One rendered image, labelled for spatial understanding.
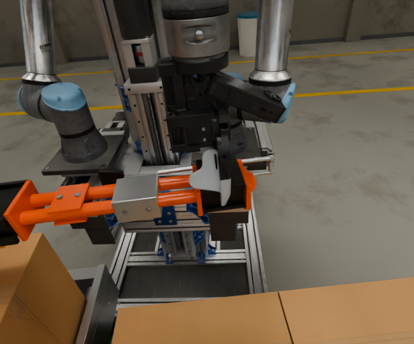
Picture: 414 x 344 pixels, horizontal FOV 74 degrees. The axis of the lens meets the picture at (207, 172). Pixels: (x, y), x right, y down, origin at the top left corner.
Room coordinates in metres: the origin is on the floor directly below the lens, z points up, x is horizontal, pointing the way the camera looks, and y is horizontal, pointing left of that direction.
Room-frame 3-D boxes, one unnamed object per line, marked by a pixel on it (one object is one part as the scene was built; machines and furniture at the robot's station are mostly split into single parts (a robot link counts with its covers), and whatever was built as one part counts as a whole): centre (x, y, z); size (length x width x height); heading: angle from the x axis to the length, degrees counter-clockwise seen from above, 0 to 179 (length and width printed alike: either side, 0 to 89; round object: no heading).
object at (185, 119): (0.35, 0.00, 1.39); 0.09 x 0.08 x 0.12; 92
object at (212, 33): (0.35, 0.00, 1.47); 0.08 x 0.08 x 0.05
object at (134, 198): (0.34, 0.12, 1.24); 0.07 x 0.07 x 0.04; 3
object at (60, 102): (0.86, 0.43, 1.20); 0.13 x 0.12 x 0.14; 55
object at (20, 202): (0.33, 0.33, 1.24); 0.10 x 0.08 x 0.06; 3
